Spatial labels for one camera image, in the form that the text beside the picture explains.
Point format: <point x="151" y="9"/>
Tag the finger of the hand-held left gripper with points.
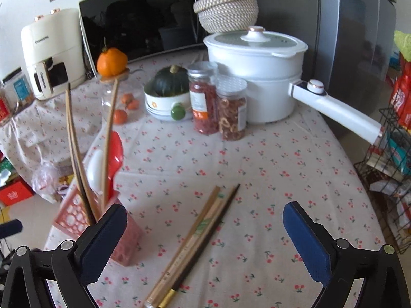
<point x="11" y="228"/>

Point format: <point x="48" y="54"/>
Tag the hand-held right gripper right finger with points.
<point x="308" y="243"/>

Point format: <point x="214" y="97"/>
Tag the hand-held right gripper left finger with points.
<point x="99" y="243"/>

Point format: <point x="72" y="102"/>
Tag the pink plastic utensil holder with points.
<point x="128" y="240"/>

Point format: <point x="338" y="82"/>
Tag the dark wooden chopstick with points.
<point x="85" y="195"/>

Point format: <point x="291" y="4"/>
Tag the white plastic spoon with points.
<point x="94" y="170"/>

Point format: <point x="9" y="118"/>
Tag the red plastic spoon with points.
<point x="114" y="154"/>

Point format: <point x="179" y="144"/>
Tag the pile of wooden chopsticks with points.
<point x="192" y="240"/>

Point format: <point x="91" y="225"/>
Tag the light wooden chopstick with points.
<point x="69" y="109"/>
<point x="110" y="109"/>

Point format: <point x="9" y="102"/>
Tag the red box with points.
<point x="14" y="194"/>

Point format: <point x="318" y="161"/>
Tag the clear plastic bag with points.
<point x="45" y="179"/>

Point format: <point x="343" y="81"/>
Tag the yellow box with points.
<point x="65" y="181"/>

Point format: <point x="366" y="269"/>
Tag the cherry print tablecloth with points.
<point x="257" y="173"/>

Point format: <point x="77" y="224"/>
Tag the clear container red label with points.
<point x="3" y="109"/>

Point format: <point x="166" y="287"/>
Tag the heap of assorted snack packets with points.
<point x="396" y="154"/>

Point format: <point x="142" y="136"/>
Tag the small tangerine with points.
<point x="134" y="104"/>
<point x="119" y="116"/>
<point x="127" y="98"/>

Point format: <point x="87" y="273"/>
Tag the clear container blue label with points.
<point x="22" y="88"/>

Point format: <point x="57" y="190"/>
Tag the white bowl with green squash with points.
<point x="157" y="106"/>

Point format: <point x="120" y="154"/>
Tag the clear jar of dried rings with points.
<point x="231" y="115"/>

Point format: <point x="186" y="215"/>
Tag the glass jar with wooden lid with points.
<point x="126" y="85"/>

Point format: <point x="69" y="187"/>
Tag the white electric cooking pot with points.
<point x="269" y="86"/>

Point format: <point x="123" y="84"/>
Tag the red snack packet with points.
<point x="401" y="99"/>

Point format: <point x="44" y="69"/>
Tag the dark green squash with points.
<point x="170" y="81"/>

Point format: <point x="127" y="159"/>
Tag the large orange with stem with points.
<point x="110" y="62"/>

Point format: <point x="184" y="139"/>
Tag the clear jar of red berries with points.
<point x="205" y="93"/>

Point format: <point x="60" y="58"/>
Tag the cream air fryer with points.
<point x="54" y="45"/>

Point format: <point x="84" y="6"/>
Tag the grey refrigerator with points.
<point x="353" y="38"/>

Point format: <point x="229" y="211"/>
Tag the silver microwave oven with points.
<point x="138" y="29"/>

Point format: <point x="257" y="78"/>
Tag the napa cabbage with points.
<point x="403" y="43"/>

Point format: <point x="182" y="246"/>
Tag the woven basket with lid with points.
<point x="228" y="16"/>

